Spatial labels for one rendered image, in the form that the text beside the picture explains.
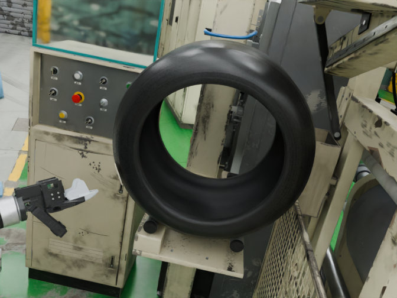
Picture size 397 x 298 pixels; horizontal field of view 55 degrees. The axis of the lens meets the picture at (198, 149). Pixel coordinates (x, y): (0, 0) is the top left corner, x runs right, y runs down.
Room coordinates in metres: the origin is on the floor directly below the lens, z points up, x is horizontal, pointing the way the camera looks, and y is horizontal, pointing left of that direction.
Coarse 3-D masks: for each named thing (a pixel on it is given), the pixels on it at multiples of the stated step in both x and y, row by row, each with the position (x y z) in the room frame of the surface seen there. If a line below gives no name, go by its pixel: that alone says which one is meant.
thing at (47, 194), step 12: (48, 180) 0.92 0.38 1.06; (60, 180) 0.89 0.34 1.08; (24, 192) 0.85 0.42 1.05; (36, 192) 0.86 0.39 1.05; (48, 192) 0.87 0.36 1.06; (60, 192) 0.89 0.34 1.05; (24, 204) 0.84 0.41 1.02; (36, 204) 0.86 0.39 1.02; (48, 204) 0.86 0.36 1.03; (60, 204) 0.87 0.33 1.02; (24, 216) 0.82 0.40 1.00
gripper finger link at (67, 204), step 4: (68, 200) 0.89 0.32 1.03; (72, 200) 0.89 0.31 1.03; (76, 200) 0.90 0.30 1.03; (80, 200) 0.91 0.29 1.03; (84, 200) 0.92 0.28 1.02; (64, 204) 0.87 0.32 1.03; (68, 204) 0.88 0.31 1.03; (72, 204) 0.88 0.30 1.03; (76, 204) 0.89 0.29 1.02; (56, 208) 0.87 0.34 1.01; (60, 208) 0.86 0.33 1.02; (64, 208) 0.87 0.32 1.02
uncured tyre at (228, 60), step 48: (192, 48) 1.05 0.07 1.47; (240, 48) 1.06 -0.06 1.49; (144, 96) 1.00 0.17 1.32; (288, 96) 1.00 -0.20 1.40; (144, 144) 1.27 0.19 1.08; (288, 144) 0.98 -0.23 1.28; (144, 192) 0.99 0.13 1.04; (192, 192) 1.26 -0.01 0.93; (240, 192) 1.26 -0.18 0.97; (288, 192) 0.98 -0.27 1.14
